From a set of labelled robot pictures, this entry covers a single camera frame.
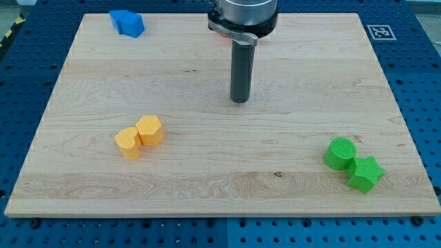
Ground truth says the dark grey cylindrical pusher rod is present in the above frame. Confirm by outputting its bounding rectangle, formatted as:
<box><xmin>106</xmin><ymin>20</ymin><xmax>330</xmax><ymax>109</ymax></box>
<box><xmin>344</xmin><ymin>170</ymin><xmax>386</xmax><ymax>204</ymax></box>
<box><xmin>230</xmin><ymin>40</ymin><xmax>255</xmax><ymax>103</ymax></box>

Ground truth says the blue triangle block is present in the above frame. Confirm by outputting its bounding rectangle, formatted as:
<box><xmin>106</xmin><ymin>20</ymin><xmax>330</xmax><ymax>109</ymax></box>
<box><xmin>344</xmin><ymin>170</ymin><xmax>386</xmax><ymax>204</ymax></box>
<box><xmin>119</xmin><ymin>12</ymin><xmax>145</xmax><ymax>38</ymax></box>

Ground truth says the blue cube block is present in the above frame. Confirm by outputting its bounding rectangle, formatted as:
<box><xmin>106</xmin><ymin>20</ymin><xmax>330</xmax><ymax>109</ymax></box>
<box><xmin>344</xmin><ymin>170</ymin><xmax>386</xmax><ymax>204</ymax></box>
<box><xmin>109</xmin><ymin>10</ymin><xmax>129</xmax><ymax>34</ymax></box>

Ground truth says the yellow pentagon block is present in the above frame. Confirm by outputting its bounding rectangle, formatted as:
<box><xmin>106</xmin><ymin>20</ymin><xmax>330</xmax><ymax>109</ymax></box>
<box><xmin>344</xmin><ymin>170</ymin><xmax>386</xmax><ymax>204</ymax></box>
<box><xmin>136</xmin><ymin>116</ymin><xmax>165</xmax><ymax>146</ymax></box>

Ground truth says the light wooden board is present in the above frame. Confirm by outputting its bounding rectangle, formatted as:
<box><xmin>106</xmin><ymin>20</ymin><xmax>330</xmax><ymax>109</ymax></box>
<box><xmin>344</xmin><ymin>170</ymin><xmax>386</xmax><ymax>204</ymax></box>
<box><xmin>5</xmin><ymin>13</ymin><xmax>440</xmax><ymax>218</ymax></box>

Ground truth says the green cylinder block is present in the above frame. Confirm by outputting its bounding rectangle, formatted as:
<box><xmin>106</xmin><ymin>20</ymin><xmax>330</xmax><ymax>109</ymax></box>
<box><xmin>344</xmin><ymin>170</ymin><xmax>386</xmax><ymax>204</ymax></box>
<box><xmin>323</xmin><ymin>137</ymin><xmax>356</xmax><ymax>171</ymax></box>

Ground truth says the yellow heart block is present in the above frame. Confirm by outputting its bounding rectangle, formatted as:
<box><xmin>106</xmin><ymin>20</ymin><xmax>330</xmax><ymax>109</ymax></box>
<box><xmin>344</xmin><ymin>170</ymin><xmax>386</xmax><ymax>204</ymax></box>
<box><xmin>114</xmin><ymin>127</ymin><xmax>142</xmax><ymax>160</ymax></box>

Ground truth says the white fiducial marker tag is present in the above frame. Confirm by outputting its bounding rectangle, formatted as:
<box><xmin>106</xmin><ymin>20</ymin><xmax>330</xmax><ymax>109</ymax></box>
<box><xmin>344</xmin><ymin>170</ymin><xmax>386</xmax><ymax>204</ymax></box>
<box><xmin>367</xmin><ymin>25</ymin><xmax>396</xmax><ymax>41</ymax></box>

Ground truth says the green star block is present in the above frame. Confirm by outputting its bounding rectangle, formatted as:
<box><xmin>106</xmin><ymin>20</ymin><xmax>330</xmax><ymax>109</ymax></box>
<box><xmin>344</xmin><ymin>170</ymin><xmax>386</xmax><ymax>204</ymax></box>
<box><xmin>347</xmin><ymin>156</ymin><xmax>386</xmax><ymax>194</ymax></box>

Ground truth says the black bolt right front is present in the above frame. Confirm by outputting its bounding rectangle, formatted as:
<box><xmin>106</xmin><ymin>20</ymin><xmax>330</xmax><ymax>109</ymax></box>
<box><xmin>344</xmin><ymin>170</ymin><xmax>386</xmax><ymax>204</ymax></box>
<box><xmin>411</xmin><ymin>216</ymin><xmax>424</xmax><ymax>227</ymax></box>

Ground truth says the black bolt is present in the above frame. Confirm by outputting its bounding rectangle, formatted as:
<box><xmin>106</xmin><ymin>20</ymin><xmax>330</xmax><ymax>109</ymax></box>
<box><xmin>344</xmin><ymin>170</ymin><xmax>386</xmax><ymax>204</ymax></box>
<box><xmin>411</xmin><ymin>216</ymin><xmax>424</xmax><ymax>227</ymax></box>
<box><xmin>30</xmin><ymin>218</ymin><xmax>41</xmax><ymax>229</ymax></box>

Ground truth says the black bolt left front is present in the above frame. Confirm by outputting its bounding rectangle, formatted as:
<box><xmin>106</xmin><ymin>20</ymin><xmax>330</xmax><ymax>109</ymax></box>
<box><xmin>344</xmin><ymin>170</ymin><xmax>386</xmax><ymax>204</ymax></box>
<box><xmin>30</xmin><ymin>218</ymin><xmax>41</xmax><ymax>229</ymax></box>

